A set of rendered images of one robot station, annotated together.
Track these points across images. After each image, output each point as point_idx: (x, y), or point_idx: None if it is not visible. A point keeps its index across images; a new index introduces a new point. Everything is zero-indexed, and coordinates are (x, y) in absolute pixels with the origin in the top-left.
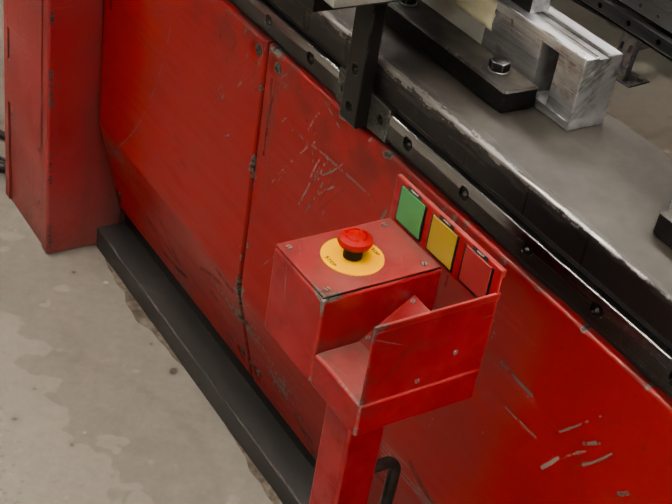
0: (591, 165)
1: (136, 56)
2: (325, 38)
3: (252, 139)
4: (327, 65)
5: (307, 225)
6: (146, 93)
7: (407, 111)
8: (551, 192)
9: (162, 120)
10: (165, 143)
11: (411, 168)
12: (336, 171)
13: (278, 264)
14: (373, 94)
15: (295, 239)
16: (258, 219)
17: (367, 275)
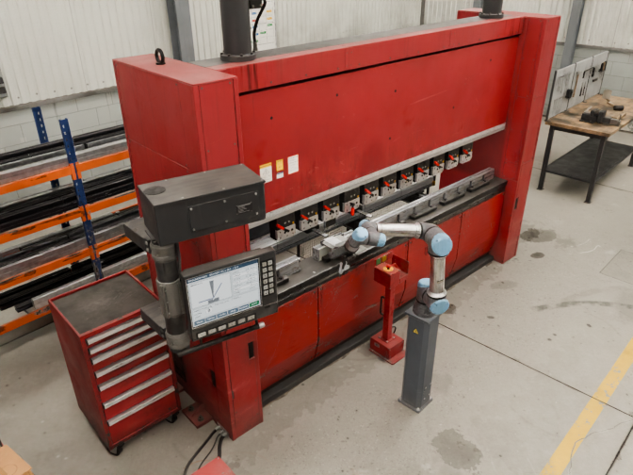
0: None
1: (269, 342)
2: (333, 270)
3: (316, 308)
4: (334, 273)
5: (335, 303)
6: (275, 345)
7: (353, 260)
8: None
9: (284, 342)
10: (285, 346)
11: (354, 268)
12: (340, 286)
13: (392, 276)
14: None
15: (332, 309)
16: (321, 319)
17: (392, 267)
